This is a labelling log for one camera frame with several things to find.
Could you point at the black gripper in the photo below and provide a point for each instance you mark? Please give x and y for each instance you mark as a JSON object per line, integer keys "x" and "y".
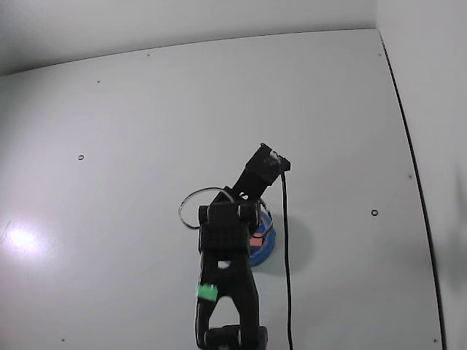
{"x": 255, "y": 221}

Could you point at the orange cube block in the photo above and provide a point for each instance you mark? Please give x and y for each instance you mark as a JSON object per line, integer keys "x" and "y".
{"x": 256, "y": 241}

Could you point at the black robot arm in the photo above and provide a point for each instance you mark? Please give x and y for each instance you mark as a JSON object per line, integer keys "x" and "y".
{"x": 226, "y": 237}

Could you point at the blue tape roll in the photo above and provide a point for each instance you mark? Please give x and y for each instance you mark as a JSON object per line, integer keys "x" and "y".
{"x": 267, "y": 251}

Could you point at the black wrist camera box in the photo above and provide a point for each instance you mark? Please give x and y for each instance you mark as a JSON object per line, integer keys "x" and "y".
{"x": 268, "y": 162}

